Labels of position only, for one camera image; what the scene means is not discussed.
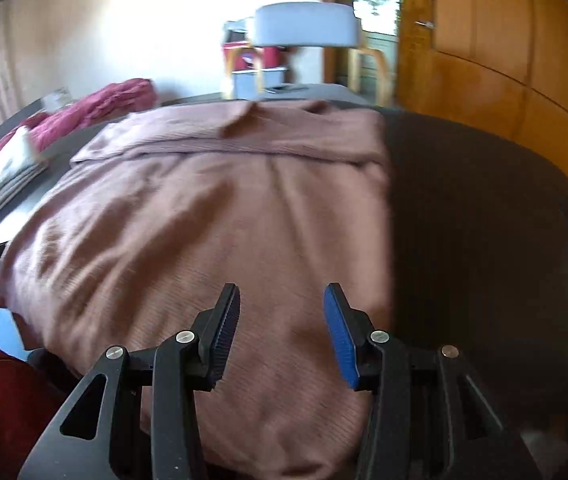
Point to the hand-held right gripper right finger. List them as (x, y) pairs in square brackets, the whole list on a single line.
[(341, 340)]

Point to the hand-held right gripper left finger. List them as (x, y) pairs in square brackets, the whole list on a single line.
[(221, 340)]

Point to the pink knit sweater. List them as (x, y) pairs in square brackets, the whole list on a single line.
[(189, 220)]

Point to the stack of folded light clothes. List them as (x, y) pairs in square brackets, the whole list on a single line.
[(9, 170)]

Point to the light blue flat object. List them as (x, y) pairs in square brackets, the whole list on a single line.
[(4, 325)]

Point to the magenta ruffled blanket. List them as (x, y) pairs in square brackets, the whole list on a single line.
[(109, 100)]

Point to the red box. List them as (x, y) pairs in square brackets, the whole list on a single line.
[(269, 57)]

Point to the wooden wardrobe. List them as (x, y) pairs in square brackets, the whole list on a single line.
[(488, 60)]

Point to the grey cushioned wooden chair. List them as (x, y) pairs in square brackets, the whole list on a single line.
[(304, 25)]

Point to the wooden door frame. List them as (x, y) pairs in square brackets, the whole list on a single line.
[(326, 20)]

